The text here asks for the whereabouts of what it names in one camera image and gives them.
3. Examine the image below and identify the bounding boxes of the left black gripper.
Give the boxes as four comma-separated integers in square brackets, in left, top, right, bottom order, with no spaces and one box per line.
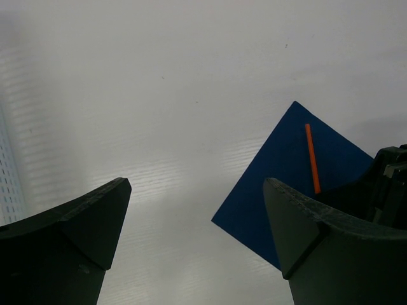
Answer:
[263,144,406,304]

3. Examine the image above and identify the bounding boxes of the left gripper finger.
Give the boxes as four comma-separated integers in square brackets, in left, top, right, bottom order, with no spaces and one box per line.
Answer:
[1,177,132,304]

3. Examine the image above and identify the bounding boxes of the orange chopstick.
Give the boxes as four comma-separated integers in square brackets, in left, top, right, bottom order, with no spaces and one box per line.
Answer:
[305,123,321,194]

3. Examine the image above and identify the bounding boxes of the dark blue paper napkin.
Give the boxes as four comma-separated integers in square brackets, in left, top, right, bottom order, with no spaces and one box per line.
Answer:
[212,102,373,272]

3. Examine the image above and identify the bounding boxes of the white perforated plastic basket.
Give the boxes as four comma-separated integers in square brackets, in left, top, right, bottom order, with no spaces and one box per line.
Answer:
[0,110,27,226]

